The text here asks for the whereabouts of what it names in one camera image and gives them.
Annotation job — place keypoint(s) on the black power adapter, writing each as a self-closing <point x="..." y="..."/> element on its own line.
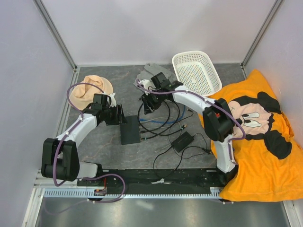
<point x="182" y="141"/>

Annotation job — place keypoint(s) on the left aluminium frame post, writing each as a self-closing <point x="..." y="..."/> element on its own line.
<point x="53" y="29"/>

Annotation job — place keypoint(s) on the grey cloth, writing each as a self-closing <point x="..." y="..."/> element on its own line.
<point x="152" y="69"/>

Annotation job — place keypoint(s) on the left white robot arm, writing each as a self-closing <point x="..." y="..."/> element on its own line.
<point x="60" y="160"/>

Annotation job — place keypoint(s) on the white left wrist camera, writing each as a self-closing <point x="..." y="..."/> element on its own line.
<point x="112" y="100"/>

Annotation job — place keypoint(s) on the aluminium frame post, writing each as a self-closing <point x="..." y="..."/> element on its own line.
<point x="261" y="32"/>
<point x="53" y="29"/>

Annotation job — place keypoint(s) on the slotted cable duct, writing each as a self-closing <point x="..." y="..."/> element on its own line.
<point x="92" y="193"/>

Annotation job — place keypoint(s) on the right aluminium frame post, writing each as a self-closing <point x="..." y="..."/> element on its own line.
<point x="261" y="32"/>

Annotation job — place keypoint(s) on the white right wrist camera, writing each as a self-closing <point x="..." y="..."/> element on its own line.
<point x="145" y="83"/>

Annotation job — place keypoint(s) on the peach bucket hat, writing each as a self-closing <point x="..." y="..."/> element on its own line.
<point x="82" y="95"/>

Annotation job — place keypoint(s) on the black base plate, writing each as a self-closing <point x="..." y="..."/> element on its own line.
<point x="188" y="180"/>

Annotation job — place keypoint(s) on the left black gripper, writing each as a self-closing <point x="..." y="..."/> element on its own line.
<point x="119" y="118"/>

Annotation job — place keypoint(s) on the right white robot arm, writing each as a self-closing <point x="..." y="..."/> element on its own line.
<point x="217" y="118"/>

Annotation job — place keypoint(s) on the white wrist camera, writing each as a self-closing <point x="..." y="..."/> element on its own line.
<point x="145" y="83"/>
<point x="112" y="100"/>

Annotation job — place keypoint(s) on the white plastic basket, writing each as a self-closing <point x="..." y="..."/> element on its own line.
<point x="197" y="72"/>

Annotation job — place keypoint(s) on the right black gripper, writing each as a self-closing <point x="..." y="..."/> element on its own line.
<point x="149" y="105"/>

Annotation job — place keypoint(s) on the black network switch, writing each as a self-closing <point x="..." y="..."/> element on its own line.
<point x="130" y="132"/>

